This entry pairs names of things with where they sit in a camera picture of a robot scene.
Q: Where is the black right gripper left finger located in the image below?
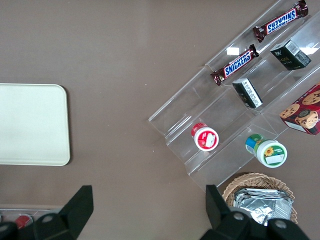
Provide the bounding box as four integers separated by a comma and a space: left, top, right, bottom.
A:
32, 184, 95, 240

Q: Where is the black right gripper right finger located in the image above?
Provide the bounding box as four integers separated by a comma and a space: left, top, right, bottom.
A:
205, 184, 252, 240

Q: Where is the light tan wicker basket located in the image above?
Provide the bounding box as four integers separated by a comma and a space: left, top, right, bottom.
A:
221, 172, 299, 227

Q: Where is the cream rectangular tray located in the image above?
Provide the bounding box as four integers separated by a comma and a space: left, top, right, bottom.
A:
0, 83, 71, 167

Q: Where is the clear acrylic bottle rack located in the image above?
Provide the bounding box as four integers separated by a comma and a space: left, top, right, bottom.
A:
0, 203, 62, 226

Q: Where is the aluminium foil container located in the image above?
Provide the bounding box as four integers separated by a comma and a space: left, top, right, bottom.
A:
233, 187, 294, 227

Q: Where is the red soda bottle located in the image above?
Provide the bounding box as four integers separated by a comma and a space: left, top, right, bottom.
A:
15, 215, 35, 230

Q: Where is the red lid cup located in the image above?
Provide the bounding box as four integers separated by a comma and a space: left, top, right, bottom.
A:
191, 122, 220, 152

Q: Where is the green lid cup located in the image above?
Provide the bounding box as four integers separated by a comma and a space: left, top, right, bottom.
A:
244, 133, 288, 168

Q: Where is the clear acrylic stepped display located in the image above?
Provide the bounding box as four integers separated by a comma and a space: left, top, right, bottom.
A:
147, 0, 320, 195

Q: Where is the small black box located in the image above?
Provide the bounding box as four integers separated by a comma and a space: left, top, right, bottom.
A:
232, 77, 264, 109
269, 39, 313, 72

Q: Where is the red cookie box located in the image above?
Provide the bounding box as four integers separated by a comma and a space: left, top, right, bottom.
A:
279, 82, 320, 136

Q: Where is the Snickers bar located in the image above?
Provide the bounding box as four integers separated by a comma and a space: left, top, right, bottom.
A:
252, 0, 310, 43
210, 44, 259, 86

